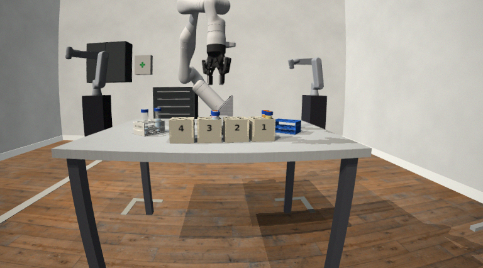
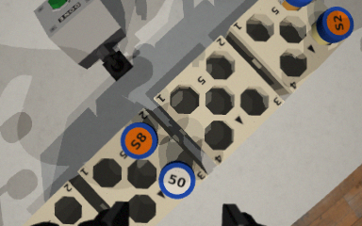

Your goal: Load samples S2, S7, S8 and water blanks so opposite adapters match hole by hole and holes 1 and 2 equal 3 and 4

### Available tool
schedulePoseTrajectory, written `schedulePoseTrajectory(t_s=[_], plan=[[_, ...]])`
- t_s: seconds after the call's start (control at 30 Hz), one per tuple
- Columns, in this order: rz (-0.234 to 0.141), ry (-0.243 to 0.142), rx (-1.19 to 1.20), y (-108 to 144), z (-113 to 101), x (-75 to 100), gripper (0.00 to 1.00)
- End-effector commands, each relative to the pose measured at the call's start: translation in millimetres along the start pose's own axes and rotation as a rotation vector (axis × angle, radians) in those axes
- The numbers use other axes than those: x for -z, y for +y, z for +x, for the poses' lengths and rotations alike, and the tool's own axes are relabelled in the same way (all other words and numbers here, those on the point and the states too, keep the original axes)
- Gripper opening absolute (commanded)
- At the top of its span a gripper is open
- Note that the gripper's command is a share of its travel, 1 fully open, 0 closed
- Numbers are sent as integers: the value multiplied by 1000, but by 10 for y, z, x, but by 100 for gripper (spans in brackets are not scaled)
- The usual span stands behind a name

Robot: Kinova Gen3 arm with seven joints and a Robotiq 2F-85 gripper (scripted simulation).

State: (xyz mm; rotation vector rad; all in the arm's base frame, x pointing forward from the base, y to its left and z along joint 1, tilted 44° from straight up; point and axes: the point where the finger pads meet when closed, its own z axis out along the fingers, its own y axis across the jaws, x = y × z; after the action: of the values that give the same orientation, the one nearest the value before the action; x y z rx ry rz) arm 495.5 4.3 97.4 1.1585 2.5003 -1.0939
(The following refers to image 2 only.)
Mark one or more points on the grey sloped button desk with green done key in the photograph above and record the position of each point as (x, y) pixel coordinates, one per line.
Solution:
(85, 31)

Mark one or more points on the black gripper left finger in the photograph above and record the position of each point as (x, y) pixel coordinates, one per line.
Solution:
(117, 215)

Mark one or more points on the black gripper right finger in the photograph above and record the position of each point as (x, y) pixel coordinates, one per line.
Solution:
(231, 216)

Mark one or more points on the beige bucket adapter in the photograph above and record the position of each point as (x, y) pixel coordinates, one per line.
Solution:
(75, 202)
(117, 177)
(277, 60)
(208, 109)

